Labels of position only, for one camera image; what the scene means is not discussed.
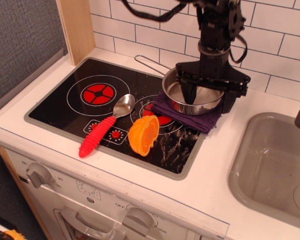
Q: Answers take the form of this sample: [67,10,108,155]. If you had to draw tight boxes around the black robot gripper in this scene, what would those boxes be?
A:
[175,48,251,114]

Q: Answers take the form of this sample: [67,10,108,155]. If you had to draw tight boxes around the silver pan with wire handle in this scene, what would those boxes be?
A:
[134,54,224,116]

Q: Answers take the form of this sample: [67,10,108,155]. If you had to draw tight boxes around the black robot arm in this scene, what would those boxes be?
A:
[176,0,251,114]

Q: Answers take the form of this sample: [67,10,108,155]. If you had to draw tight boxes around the purple folded towel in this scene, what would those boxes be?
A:
[152,92,222,135]

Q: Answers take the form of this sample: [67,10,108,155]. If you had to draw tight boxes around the orange toy pumpkin half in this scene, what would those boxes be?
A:
[128,115,160,157]

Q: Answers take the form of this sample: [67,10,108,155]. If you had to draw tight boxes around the grey sink basin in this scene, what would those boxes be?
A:
[228,112,300,228]

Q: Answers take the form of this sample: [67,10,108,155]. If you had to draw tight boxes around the black toy stovetop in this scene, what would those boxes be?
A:
[24,58,205,180]

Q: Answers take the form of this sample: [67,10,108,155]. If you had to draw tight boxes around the grey oven knob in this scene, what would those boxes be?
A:
[122,207,154,237]

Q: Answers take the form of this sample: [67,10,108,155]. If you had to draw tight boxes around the grey timer knob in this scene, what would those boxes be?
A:
[26,162,52,189]

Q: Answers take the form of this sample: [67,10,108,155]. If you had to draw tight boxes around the orange object at bottom left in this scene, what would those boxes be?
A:
[0,229,26,240]

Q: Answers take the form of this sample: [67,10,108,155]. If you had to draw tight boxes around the spoon with red handle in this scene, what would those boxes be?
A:
[78,94,136,158]

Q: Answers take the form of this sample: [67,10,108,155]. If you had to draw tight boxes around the wooden side post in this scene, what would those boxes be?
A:
[56,0,96,66]

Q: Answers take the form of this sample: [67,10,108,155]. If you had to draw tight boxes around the grey oven door handle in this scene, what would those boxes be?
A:
[59,207,128,240]

